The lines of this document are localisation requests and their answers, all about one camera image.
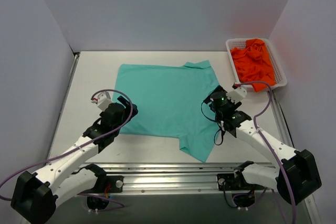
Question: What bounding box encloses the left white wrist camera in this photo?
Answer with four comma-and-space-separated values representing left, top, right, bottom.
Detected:
91, 98, 112, 111

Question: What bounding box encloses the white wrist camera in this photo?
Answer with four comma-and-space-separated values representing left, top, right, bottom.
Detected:
226, 83, 247, 103
91, 98, 112, 111

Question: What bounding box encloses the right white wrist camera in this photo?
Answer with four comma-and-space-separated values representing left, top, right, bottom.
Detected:
226, 83, 247, 103

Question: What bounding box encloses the black cable on right wrist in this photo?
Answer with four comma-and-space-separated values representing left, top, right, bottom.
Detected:
201, 100, 225, 146

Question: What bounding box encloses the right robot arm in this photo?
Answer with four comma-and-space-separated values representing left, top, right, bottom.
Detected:
203, 84, 322, 205

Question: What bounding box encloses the teal t-shirt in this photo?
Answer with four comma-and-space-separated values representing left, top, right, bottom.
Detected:
115, 60, 219, 162

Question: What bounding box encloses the orange t-shirt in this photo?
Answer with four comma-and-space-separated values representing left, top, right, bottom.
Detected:
230, 38, 276, 92

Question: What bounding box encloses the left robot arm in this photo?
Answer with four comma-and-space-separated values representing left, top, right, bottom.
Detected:
11, 96, 138, 223

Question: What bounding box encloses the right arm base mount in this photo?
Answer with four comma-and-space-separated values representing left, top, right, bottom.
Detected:
216, 173, 266, 211

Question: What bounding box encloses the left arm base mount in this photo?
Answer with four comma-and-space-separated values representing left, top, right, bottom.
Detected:
85, 175, 124, 210

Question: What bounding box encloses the aluminium mounting rail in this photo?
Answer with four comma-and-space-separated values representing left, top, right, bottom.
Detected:
62, 162, 314, 195

